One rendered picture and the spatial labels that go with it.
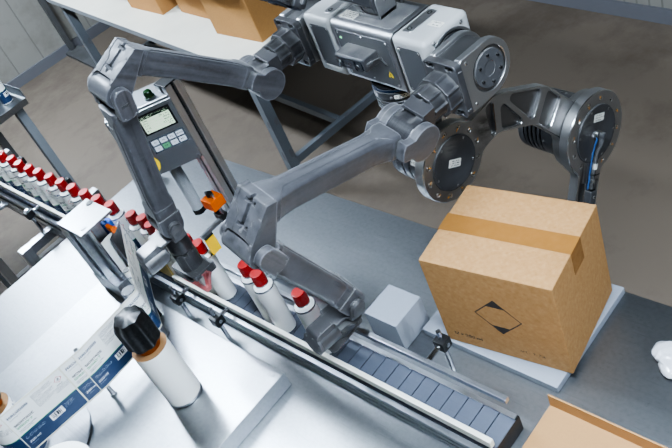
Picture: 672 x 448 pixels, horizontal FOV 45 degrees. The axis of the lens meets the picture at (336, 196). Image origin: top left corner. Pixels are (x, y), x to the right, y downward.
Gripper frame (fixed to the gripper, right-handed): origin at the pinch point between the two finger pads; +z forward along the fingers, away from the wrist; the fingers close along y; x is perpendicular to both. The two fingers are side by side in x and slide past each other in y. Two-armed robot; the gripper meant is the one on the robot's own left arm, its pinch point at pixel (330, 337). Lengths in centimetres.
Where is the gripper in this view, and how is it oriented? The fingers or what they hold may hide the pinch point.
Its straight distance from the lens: 190.1
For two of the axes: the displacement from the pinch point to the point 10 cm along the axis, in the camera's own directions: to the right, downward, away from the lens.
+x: 7.6, 6.4, -1.4
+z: -2.0, 4.3, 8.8
